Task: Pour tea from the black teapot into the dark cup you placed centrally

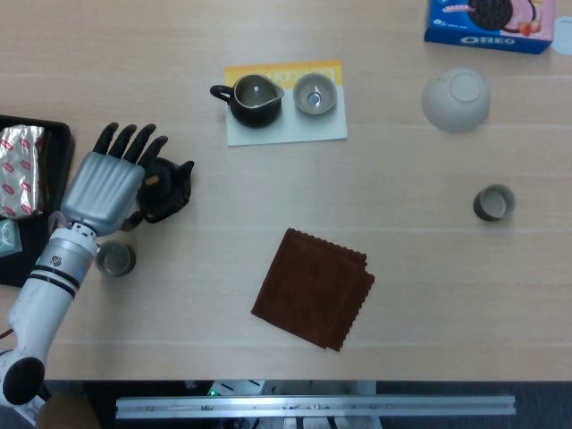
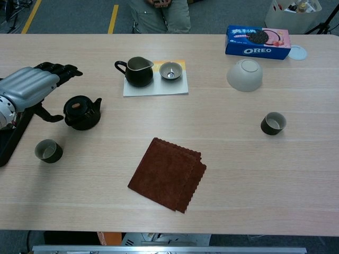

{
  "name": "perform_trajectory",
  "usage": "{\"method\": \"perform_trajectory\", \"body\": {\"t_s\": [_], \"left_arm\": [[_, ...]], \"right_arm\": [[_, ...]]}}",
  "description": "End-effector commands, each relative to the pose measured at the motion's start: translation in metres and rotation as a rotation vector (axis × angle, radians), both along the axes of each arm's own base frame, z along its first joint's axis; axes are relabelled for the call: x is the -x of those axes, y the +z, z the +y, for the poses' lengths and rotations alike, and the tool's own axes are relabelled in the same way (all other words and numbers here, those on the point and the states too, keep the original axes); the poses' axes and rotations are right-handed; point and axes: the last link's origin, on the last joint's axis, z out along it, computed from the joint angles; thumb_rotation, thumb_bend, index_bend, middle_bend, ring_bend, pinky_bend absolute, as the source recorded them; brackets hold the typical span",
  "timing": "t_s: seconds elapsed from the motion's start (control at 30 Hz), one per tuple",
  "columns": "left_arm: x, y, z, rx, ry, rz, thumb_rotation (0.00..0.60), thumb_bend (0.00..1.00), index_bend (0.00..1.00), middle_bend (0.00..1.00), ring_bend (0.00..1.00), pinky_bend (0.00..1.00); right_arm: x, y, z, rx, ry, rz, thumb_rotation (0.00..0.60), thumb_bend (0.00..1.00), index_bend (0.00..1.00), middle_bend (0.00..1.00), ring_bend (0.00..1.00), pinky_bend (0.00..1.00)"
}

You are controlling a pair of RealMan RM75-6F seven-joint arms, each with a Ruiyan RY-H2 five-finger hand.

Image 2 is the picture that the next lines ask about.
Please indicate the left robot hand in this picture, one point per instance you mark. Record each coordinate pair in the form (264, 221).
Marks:
(26, 84)

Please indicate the dark cup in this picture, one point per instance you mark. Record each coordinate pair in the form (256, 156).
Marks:
(53, 158)
(267, 129)

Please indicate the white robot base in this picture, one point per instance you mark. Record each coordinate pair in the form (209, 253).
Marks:
(169, 239)

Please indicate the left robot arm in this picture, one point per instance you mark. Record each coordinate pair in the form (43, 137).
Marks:
(5, 113)

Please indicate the black tray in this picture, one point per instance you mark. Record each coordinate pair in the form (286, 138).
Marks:
(10, 143)

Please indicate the black equipment stand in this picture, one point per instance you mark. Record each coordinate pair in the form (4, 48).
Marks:
(9, 10)

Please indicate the black pouring pitcher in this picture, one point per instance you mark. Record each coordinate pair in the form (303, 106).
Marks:
(139, 78)

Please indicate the white and orange booklet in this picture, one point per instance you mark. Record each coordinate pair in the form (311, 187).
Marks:
(159, 89)

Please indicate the small grey strainer bowl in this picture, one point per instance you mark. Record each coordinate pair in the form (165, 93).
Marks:
(165, 71)

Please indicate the seated person in grey trousers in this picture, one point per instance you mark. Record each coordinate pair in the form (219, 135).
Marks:
(159, 18)

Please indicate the brown folded cloth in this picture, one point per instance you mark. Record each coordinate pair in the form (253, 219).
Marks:
(164, 174)

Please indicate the upturned white bowl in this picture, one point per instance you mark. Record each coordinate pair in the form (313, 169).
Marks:
(243, 79)

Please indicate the blue Oreo biscuit box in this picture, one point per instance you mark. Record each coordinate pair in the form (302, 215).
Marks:
(254, 50)

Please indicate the white storage bin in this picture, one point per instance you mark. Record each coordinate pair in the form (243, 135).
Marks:
(286, 21)

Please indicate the white round lid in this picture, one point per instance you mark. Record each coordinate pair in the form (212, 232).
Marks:
(299, 54)

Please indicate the black tripod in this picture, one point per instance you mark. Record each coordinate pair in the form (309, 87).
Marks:
(321, 26)

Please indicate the aluminium rail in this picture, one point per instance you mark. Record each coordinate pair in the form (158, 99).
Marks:
(159, 250)

